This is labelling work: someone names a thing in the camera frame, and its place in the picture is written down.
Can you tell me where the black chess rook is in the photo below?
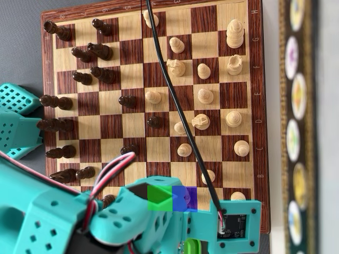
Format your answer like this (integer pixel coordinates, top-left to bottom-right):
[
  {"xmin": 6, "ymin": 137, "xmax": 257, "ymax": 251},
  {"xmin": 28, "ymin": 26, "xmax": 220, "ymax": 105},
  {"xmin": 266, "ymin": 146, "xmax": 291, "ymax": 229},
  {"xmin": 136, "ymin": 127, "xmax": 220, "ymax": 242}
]
[{"xmin": 43, "ymin": 20, "xmax": 73, "ymax": 42}]

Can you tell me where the black camera cable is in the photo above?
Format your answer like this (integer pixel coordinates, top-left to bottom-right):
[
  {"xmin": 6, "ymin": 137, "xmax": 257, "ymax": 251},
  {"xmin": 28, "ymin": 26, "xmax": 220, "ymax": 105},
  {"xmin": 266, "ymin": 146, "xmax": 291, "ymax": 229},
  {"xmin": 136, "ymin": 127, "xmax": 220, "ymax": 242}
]
[{"xmin": 145, "ymin": 0, "xmax": 228, "ymax": 235}]

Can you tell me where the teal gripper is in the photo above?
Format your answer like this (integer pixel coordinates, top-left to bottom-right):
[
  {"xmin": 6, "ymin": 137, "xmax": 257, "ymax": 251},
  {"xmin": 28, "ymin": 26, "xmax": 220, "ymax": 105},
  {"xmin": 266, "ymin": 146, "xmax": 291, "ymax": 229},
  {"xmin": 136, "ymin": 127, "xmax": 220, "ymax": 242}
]
[{"xmin": 119, "ymin": 177, "xmax": 218, "ymax": 254}]

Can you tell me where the black chess pawn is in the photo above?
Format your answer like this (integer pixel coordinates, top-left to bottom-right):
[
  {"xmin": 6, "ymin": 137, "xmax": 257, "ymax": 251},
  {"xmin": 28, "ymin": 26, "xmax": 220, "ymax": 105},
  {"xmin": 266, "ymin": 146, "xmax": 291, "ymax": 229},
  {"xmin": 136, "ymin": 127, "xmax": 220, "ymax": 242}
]
[
  {"xmin": 147, "ymin": 116, "xmax": 164, "ymax": 129},
  {"xmin": 120, "ymin": 144, "xmax": 140, "ymax": 157},
  {"xmin": 118, "ymin": 95, "xmax": 137, "ymax": 109},
  {"xmin": 101, "ymin": 194, "xmax": 116, "ymax": 210},
  {"xmin": 75, "ymin": 166, "xmax": 96, "ymax": 180},
  {"xmin": 72, "ymin": 71, "xmax": 93, "ymax": 85},
  {"xmin": 92, "ymin": 18, "xmax": 112, "ymax": 37},
  {"xmin": 70, "ymin": 47, "xmax": 92, "ymax": 64}
]

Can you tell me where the white chess knight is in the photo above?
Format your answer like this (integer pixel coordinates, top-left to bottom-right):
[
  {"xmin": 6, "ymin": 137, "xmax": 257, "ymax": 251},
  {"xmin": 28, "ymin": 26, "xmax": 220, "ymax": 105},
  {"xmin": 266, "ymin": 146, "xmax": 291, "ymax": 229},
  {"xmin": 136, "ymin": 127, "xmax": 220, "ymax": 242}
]
[
  {"xmin": 166, "ymin": 58, "xmax": 186, "ymax": 77},
  {"xmin": 191, "ymin": 113, "xmax": 210, "ymax": 130}
]

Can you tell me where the black chess bishop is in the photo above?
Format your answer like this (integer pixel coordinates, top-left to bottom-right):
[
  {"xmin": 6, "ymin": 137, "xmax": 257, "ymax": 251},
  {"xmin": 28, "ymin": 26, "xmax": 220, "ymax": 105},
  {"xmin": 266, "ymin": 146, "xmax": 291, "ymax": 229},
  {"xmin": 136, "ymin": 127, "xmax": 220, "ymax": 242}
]
[
  {"xmin": 90, "ymin": 66, "xmax": 116, "ymax": 85},
  {"xmin": 46, "ymin": 144, "xmax": 77, "ymax": 159}
]

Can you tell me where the white chess queen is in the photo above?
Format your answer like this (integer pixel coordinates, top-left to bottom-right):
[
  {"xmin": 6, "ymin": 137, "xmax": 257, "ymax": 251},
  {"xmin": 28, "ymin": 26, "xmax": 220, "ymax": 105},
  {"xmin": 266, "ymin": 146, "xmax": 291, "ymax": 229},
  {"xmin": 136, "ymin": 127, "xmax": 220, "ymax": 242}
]
[{"xmin": 225, "ymin": 110, "xmax": 243, "ymax": 128}]

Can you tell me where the white chess rook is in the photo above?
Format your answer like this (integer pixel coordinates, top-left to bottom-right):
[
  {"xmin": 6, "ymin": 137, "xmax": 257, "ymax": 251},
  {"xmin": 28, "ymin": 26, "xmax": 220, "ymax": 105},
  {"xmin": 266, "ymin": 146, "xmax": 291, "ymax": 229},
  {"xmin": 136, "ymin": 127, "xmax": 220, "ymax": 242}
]
[
  {"xmin": 230, "ymin": 191, "xmax": 247, "ymax": 202},
  {"xmin": 226, "ymin": 55, "xmax": 244, "ymax": 76}
]

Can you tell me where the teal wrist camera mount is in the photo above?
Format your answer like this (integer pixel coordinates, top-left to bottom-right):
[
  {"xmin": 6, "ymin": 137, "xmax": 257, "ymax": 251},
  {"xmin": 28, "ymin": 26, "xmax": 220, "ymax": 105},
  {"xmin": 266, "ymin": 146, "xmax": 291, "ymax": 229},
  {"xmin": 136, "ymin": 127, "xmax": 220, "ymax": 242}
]
[{"xmin": 210, "ymin": 199, "xmax": 262, "ymax": 251}]

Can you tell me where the white chess king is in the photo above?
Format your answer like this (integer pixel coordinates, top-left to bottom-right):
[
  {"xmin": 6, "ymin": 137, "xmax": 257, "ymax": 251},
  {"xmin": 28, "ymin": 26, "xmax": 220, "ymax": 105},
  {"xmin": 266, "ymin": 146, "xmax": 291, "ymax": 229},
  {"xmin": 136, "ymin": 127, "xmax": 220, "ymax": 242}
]
[{"xmin": 225, "ymin": 19, "xmax": 244, "ymax": 49}]

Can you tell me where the black chess queen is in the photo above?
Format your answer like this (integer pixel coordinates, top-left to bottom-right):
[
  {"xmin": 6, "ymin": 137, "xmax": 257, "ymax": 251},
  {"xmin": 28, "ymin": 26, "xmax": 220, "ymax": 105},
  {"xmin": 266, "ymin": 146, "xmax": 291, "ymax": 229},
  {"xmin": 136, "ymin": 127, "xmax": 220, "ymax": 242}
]
[{"xmin": 36, "ymin": 117, "xmax": 75, "ymax": 133}]

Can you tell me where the white chess pawn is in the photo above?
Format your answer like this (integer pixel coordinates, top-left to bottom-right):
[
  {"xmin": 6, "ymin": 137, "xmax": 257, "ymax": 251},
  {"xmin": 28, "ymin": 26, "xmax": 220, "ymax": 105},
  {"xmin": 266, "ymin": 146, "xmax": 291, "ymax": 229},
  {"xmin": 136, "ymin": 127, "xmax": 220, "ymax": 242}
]
[
  {"xmin": 142, "ymin": 10, "xmax": 159, "ymax": 29},
  {"xmin": 145, "ymin": 90, "xmax": 162, "ymax": 105},
  {"xmin": 176, "ymin": 142, "xmax": 192, "ymax": 157},
  {"xmin": 201, "ymin": 169, "xmax": 216, "ymax": 185},
  {"xmin": 197, "ymin": 62, "xmax": 211, "ymax": 80},
  {"xmin": 168, "ymin": 37, "xmax": 185, "ymax": 55},
  {"xmin": 174, "ymin": 121, "xmax": 189, "ymax": 135}
]

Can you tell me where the wooden chess board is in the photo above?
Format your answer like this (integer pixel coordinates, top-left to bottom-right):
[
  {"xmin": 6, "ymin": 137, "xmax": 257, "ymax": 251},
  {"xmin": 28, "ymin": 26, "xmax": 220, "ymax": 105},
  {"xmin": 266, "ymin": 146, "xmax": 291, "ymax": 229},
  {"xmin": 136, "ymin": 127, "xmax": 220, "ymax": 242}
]
[{"xmin": 40, "ymin": 0, "xmax": 271, "ymax": 234}]

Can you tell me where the red white servo cable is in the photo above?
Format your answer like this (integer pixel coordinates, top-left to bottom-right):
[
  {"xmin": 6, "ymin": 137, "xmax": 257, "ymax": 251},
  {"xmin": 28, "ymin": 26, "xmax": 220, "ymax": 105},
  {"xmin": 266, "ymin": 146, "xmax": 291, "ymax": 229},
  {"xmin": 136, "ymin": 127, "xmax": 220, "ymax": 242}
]
[
  {"xmin": 127, "ymin": 239, "xmax": 141, "ymax": 254},
  {"xmin": 79, "ymin": 151, "xmax": 137, "ymax": 231}
]

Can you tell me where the colourful printed box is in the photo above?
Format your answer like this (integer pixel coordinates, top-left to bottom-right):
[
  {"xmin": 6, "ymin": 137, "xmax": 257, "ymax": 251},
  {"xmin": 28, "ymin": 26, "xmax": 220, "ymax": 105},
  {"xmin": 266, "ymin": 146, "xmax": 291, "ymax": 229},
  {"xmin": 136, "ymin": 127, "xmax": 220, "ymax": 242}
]
[{"xmin": 278, "ymin": 0, "xmax": 320, "ymax": 254}]

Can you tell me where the black chess king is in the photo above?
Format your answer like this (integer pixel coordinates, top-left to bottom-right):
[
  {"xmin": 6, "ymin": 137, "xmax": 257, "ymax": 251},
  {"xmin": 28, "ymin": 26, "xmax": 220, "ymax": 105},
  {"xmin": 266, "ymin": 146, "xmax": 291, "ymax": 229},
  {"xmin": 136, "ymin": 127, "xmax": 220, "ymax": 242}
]
[{"xmin": 39, "ymin": 94, "xmax": 74, "ymax": 111}]

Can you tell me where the black chess knight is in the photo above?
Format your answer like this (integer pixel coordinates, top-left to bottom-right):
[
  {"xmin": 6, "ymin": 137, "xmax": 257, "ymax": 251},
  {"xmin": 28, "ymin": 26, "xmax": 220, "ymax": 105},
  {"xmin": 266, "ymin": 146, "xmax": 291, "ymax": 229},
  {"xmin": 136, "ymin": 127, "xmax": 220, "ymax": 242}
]
[
  {"xmin": 87, "ymin": 42, "xmax": 114, "ymax": 61},
  {"xmin": 48, "ymin": 168, "xmax": 79, "ymax": 185}
]

